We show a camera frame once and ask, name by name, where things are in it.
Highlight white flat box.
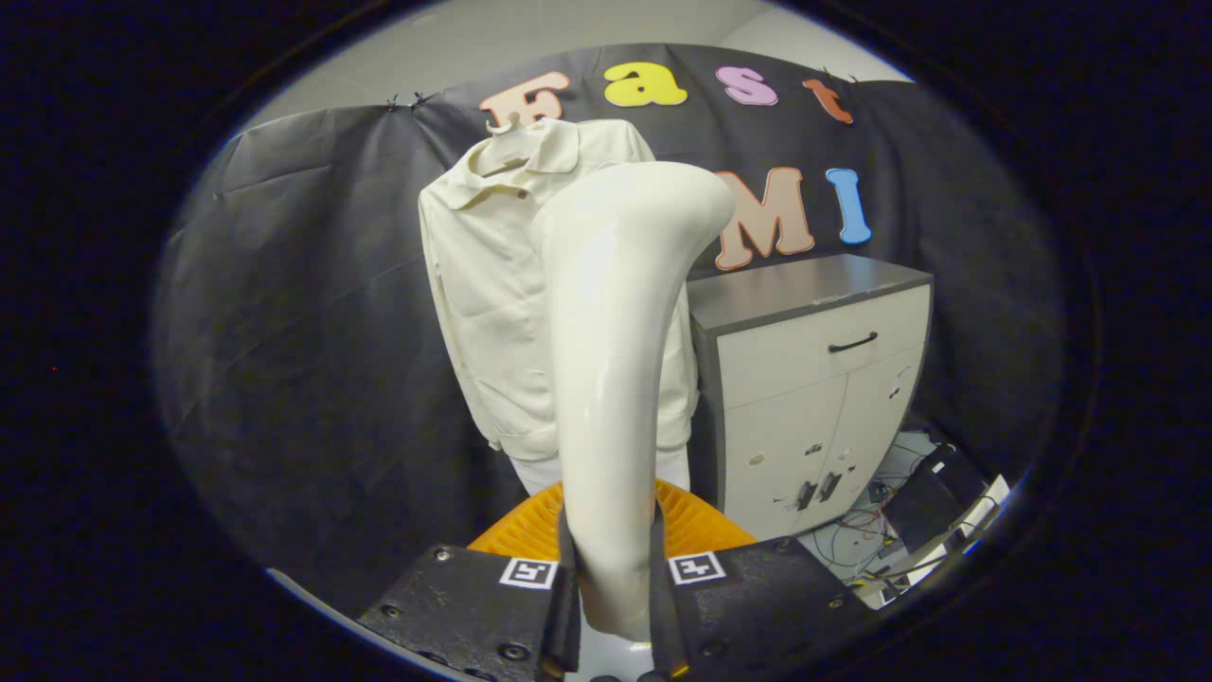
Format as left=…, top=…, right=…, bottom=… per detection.
left=933, top=474, right=1012, bottom=574

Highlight tangled floor cables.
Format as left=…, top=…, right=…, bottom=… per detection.
left=800, top=431, right=948, bottom=607

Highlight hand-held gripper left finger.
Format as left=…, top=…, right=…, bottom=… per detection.
left=358, top=480, right=580, bottom=682

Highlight cream button shirt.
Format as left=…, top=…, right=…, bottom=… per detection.
left=419, top=118, right=702, bottom=463

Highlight black box on floor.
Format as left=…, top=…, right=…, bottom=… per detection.
left=881, top=445, right=990, bottom=555

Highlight white cabinet with grey top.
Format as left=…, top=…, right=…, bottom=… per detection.
left=686, top=253, right=936, bottom=541

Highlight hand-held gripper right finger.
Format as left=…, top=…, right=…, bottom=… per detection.
left=647, top=478, right=877, bottom=681

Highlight white garment steamer handle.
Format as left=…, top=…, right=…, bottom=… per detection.
left=530, top=161, right=736, bottom=643

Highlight white plastic hanger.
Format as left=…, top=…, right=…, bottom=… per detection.
left=478, top=112, right=541, bottom=178

